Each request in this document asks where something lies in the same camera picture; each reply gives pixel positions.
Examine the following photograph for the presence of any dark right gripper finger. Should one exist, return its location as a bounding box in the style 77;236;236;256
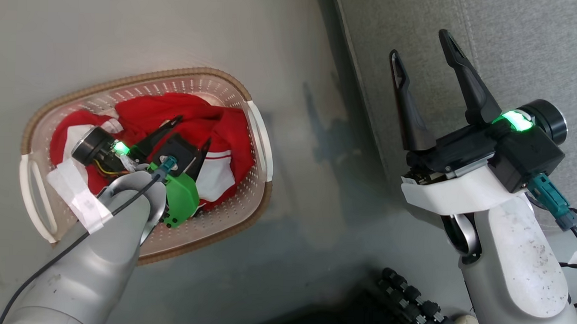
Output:
436;29;505;125
386;49;439;153

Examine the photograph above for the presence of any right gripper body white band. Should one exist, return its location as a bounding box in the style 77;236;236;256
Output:
401;94;569;220

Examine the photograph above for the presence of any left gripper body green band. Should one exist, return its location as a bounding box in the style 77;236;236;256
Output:
70;126;202;229

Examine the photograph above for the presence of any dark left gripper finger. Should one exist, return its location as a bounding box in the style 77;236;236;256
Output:
188;139;212;181
131;114;183;162

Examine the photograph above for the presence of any red and white garment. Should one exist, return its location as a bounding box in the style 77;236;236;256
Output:
47;88;258;214

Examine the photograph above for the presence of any beige perforated laundry basket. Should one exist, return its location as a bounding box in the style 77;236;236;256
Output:
16;61;278;271

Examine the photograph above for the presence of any grey fabric sofa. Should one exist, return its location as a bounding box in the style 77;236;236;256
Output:
322;0;577;254

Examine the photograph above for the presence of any black roller wheel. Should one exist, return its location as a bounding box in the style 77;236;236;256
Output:
377;267;472;324

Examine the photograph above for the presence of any white tape strap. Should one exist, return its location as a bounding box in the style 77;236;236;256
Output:
45;159;115;235

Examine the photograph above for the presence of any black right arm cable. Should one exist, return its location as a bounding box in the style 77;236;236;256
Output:
525;173;577;263

